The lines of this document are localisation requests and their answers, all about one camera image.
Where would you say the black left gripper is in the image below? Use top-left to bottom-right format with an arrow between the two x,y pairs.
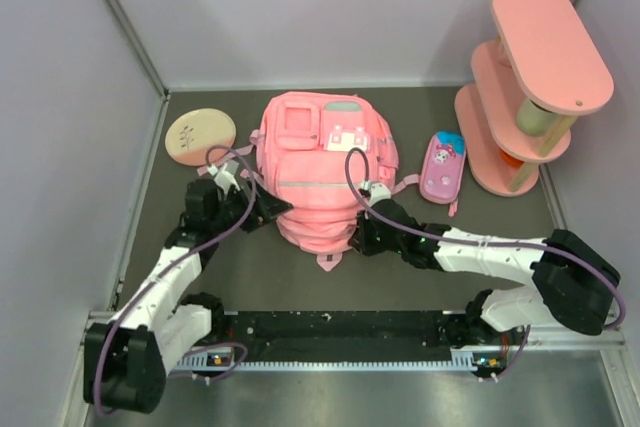
210,176 -> 292,233

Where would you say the pink student backpack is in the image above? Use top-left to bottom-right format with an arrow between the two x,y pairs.
227,90 -> 421,273

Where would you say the pink cartoon pencil case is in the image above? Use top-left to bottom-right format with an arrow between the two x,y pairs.
418,131 -> 467,217

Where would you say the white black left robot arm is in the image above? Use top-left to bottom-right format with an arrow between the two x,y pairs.
83,178 -> 293,414

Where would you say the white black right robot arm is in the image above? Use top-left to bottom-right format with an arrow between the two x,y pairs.
349,198 -> 625,343

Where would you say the cream and pink plate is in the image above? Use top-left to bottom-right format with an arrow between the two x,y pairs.
164,108 -> 236,167

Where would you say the orange bowl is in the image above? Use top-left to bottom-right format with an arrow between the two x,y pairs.
499,149 -> 523,168

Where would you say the pale green cup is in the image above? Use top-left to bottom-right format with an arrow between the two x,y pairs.
516,99 -> 556,137

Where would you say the pink three-tier wooden shelf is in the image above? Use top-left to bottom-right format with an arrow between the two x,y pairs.
454,0 -> 614,197

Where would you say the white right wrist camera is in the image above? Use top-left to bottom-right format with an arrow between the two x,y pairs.
359,180 -> 392,206

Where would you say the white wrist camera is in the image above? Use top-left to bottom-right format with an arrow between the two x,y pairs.
205,160 -> 240,194
359,180 -> 392,206

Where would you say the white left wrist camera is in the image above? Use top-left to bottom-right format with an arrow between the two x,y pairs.
205,160 -> 240,194

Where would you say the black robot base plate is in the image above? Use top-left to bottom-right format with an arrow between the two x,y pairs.
169,309 -> 534,363

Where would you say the grey slotted cable duct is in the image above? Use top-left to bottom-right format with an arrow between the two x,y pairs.
171,346 -> 506,376

